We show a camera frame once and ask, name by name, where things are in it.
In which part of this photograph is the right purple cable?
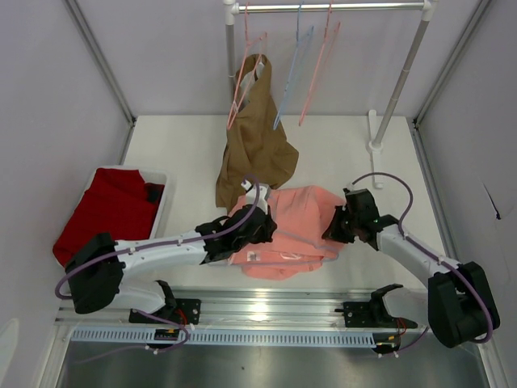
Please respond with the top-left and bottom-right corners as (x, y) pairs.
(349, 172), (501, 356)

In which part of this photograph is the pink wire hanger middle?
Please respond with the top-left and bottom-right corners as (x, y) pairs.
(298, 1), (341, 126)

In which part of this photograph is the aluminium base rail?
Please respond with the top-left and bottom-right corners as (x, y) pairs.
(53, 287), (373, 331)

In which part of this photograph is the pink hanger holding brown skirt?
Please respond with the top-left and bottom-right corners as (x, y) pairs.
(226, 2), (267, 130)

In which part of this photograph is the red garment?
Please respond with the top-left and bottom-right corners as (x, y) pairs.
(53, 168), (165, 266)

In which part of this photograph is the white plastic bin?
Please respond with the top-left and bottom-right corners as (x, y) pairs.
(98, 165), (171, 238)

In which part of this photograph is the blue wire hanger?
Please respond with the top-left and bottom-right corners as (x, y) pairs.
(219, 230), (345, 267)
(272, 1), (314, 130)

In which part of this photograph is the slotted cable duct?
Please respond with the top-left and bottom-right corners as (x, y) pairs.
(71, 327), (376, 348)

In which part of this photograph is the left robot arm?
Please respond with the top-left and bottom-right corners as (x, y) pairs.
(54, 205), (277, 323)

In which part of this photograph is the purple cable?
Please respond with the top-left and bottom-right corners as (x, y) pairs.
(54, 173), (262, 356)
(349, 172), (501, 356)

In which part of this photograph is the pink pleated skirt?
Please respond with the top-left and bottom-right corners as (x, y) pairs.
(229, 186), (345, 280)

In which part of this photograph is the brown skirt on hanger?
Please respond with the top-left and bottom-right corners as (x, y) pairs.
(215, 57), (299, 211)

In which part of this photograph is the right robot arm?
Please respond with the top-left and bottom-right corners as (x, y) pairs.
(322, 189), (500, 348)

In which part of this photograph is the white metal clothes rack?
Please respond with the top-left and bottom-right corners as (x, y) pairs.
(223, 1), (438, 189)

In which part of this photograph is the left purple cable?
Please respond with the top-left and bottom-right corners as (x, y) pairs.
(54, 173), (262, 356)

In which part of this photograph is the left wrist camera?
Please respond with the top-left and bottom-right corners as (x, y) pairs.
(241, 179), (271, 214)

